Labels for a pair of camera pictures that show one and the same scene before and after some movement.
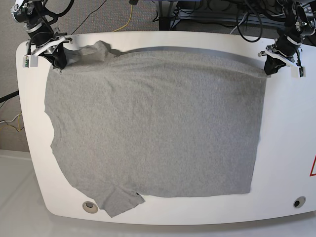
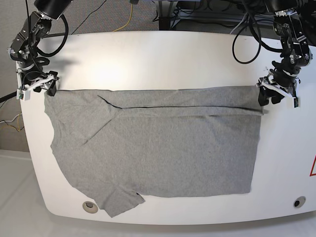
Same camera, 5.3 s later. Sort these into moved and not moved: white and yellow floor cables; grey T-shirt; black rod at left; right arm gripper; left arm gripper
Moved: grey T-shirt; right arm gripper; left arm gripper
Not moved: white and yellow floor cables; black rod at left
